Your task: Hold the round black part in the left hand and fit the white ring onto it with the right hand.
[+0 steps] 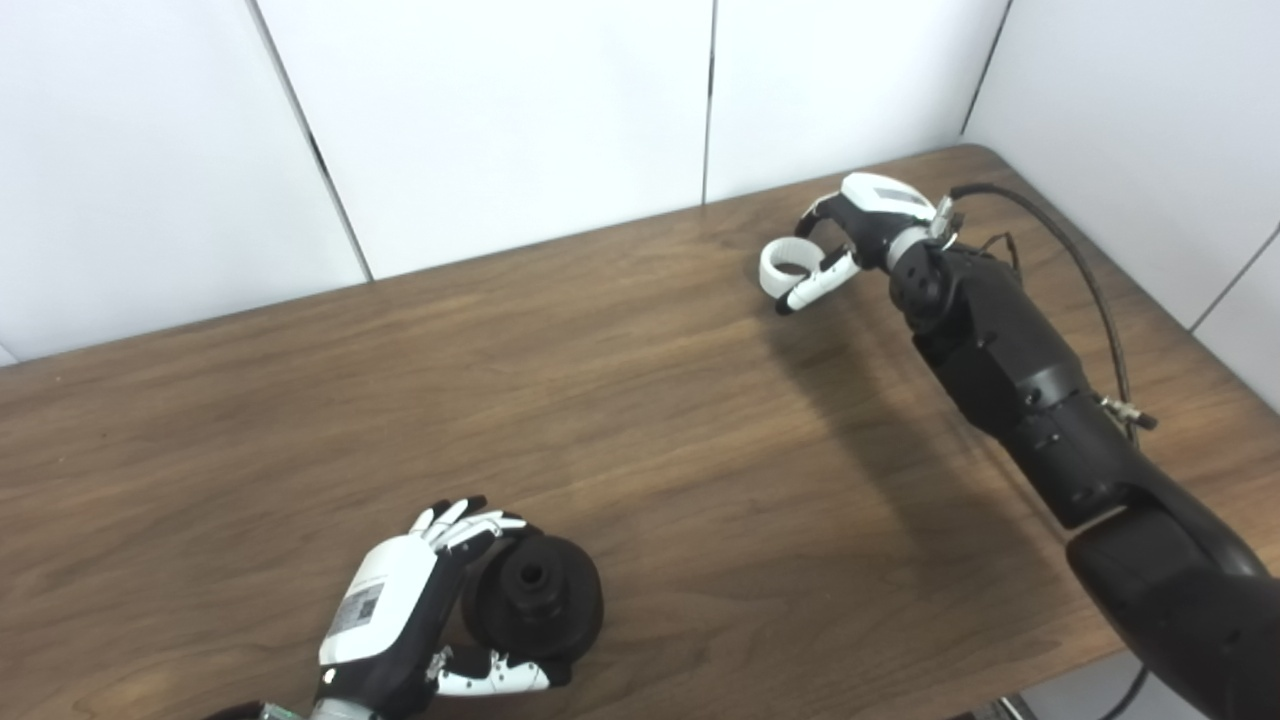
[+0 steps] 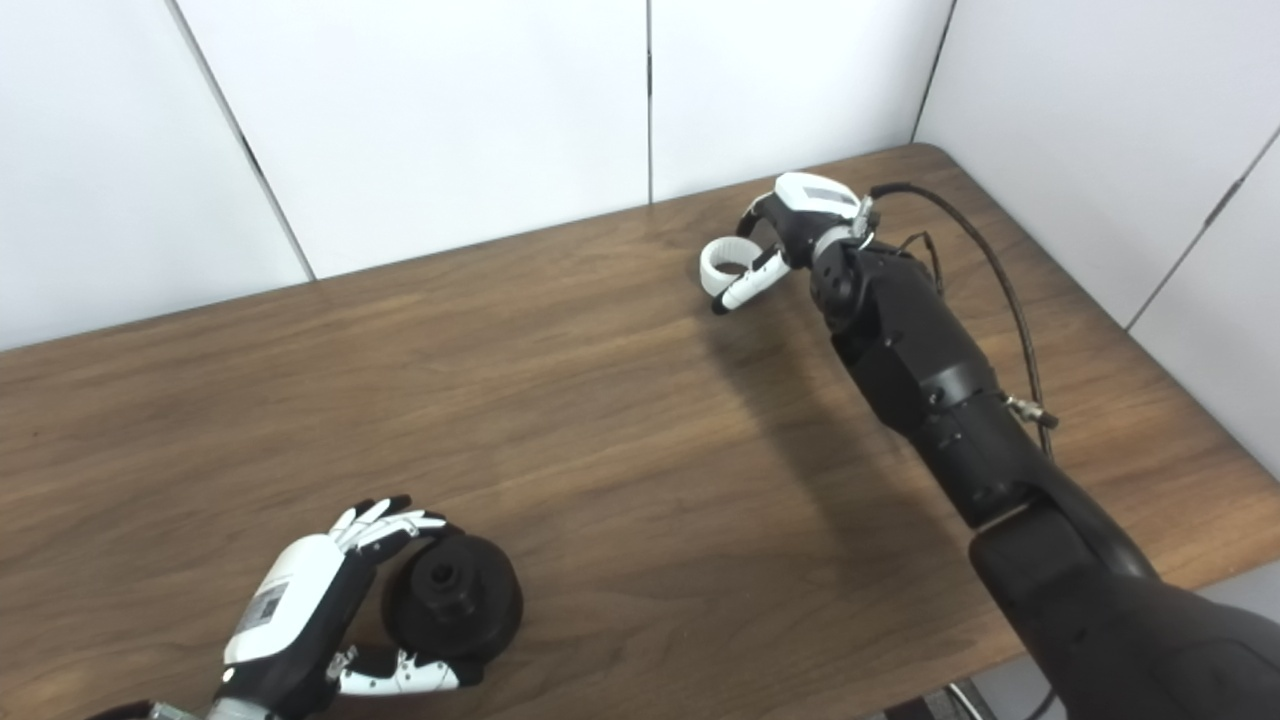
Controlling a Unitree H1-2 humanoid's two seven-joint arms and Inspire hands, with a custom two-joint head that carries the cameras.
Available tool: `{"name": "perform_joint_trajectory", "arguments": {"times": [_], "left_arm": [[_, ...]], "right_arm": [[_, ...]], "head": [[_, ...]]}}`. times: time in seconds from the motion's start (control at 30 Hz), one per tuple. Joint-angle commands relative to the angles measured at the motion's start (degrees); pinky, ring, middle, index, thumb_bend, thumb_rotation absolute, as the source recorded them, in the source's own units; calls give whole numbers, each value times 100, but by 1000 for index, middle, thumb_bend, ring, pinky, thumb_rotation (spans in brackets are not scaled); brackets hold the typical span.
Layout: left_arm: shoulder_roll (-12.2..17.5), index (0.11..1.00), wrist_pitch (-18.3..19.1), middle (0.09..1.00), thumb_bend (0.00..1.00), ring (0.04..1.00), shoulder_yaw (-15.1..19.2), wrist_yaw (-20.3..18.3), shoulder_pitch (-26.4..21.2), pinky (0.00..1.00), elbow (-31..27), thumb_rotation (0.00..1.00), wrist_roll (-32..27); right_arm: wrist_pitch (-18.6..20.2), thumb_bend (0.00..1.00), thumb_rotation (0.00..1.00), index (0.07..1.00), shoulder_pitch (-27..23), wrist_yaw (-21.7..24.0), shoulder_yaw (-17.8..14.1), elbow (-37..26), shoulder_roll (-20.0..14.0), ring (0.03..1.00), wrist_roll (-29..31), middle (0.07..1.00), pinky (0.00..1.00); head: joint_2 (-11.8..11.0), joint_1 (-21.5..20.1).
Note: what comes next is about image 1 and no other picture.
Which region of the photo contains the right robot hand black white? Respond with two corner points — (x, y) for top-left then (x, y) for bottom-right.
(775, 172), (941, 317)

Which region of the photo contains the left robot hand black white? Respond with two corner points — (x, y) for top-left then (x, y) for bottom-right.
(312, 496), (573, 720)

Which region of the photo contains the white plastic ring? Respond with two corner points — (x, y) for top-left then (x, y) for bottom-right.
(759, 236), (826, 301)

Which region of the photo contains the round black plastic part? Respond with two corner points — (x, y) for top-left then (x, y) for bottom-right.
(461, 534), (605, 663)

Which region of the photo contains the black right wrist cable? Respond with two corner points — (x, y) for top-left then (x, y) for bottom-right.
(930, 183), (1159, 446)

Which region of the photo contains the thin black wrist wire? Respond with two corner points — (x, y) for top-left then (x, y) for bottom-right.
(975, 232), (1023, 273)

